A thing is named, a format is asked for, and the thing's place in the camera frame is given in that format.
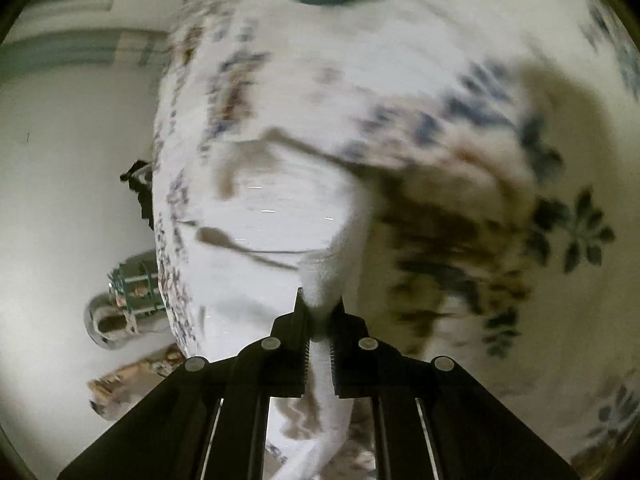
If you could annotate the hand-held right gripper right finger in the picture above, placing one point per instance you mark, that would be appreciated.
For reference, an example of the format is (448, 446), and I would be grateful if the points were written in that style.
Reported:
(346, 352)

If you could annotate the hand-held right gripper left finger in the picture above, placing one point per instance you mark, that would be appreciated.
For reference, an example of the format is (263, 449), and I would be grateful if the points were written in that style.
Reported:
(292, 345)

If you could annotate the patterned brown cloth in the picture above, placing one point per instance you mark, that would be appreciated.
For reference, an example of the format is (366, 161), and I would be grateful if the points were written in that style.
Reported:
(135, 380)

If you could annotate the round silver container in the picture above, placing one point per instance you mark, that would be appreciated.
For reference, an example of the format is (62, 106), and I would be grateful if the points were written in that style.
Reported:
(107, 325)

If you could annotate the dark object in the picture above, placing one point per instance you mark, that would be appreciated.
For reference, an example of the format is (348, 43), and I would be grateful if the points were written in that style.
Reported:
(142, 195)

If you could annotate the floral printed bedsheet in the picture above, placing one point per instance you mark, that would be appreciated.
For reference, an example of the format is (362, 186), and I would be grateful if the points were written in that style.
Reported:
(575, 310)

